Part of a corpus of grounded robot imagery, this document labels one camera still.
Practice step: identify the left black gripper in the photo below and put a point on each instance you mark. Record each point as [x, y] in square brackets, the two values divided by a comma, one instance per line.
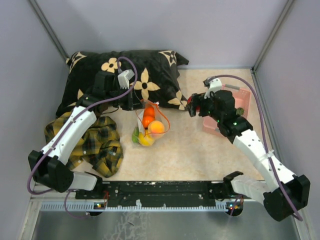
[132, 102]

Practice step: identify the black floral pillow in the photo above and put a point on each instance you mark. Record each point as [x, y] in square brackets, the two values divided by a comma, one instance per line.
[157, 76]

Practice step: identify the white cable duct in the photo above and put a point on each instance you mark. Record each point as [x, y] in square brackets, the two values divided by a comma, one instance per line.
[93, 206]

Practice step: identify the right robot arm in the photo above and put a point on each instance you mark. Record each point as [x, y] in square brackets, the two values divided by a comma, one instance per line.
[282, 192]

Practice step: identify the clear zip top bag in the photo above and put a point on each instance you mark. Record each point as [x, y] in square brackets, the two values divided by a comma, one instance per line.
[158, 116]

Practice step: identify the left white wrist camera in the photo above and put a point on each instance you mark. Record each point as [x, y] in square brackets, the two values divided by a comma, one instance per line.
[124, 78]

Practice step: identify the pink plastic basket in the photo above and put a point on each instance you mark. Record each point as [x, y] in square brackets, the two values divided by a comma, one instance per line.
[242, 98]

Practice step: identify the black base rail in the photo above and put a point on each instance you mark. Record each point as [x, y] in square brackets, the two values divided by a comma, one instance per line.
[157, 193]

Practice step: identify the red apple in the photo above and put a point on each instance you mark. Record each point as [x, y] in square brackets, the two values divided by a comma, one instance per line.
[192, 101]

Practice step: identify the yellow-orange peach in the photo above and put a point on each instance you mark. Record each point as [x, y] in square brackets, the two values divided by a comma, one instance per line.
[156, 129]

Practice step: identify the green leaf fruit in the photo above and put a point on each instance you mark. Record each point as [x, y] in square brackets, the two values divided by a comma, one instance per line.
[135, 135]

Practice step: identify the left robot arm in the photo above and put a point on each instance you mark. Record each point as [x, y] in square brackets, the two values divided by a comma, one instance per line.
[49, 165]

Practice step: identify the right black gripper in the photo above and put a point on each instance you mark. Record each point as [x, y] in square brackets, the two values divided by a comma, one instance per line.
[200, 97]

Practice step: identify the orange tangerine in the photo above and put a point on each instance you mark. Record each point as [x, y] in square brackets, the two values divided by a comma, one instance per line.
[149, 111]
[146, 120]

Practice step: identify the loose green leaf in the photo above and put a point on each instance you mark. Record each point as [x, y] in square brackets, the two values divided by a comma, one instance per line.
[240, 111]

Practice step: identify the yellow plaid shirt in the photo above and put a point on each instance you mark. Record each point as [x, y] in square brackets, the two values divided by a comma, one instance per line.
[100, 147]

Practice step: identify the yellow lemon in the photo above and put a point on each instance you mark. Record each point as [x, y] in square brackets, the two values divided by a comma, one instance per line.
[145, 140]

